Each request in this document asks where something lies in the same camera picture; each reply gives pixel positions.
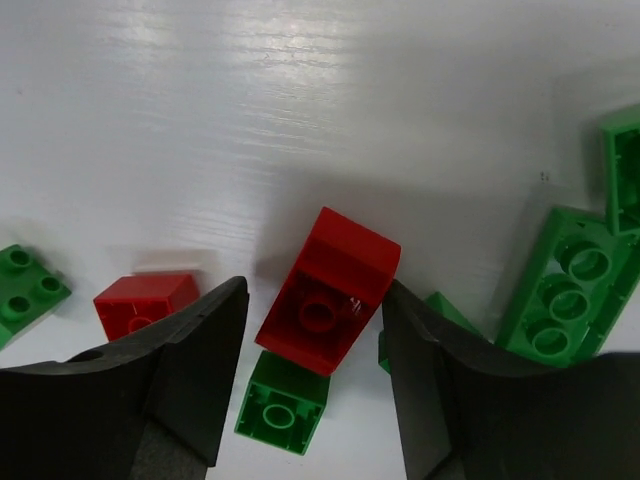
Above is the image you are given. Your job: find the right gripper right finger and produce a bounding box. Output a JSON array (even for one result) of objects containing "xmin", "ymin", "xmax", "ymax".
[{"xmin": 382, "ymin": 282, "xmax": 639, "ymax": 479}]

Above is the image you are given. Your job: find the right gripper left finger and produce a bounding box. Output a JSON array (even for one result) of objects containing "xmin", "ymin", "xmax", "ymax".
[{"xmin": 1, "ymin": 276, "xmax": 249, "ymax": 479}]

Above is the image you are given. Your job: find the red small lego brick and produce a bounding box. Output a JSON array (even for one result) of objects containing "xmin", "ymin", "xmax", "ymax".
[{"xmin": 93, "ymin": 272, "xmax": 200, "ymax": 342}]

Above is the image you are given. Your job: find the green small lego right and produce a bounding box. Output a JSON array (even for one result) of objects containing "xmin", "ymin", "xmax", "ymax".
[{"xmin": 377, "ymin": 291, "xmax": 482, "ymax": 373}]

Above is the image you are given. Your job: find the green small lego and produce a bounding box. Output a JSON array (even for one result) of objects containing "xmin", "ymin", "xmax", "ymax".
[
  {"xmin": 1, "ymin": 244, "xmax": 71, "ymax": 348},
  {"xmin": 377, "ymin": 291, "xmax": 482, "ymax": 373}
]

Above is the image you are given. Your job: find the green lego with holes bottom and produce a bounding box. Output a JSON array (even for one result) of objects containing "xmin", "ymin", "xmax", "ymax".
[{"xmin": 235, "ymin": 350, "xmax": 330, "ymax": 456}]

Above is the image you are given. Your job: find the green lego with holes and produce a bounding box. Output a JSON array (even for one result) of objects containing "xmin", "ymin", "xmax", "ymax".
[
  {"xmin": 235, "ymin": 350, "xmax": 330, "ymax": 456},
  {"xmin": 599, "ymin": 104, "xmax": 639, "ymax": 236}
]

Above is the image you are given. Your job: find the green small lego bottom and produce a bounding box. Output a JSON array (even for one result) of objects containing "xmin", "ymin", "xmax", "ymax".
[{"xmin": 1, "ymin": 244, "xmax": 71, "ymax": 348}]

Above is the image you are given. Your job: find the green long lego right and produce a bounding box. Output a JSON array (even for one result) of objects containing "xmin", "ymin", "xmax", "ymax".
[{"xmin": 495, "ymin": 207, "xmax": 639, "ymax": 367}]

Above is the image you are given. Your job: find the green lego with holes right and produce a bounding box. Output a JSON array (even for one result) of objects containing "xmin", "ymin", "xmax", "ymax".
[{"xmin": 599, "ymin": 104, "xmax": 639, "ymax": 236}]

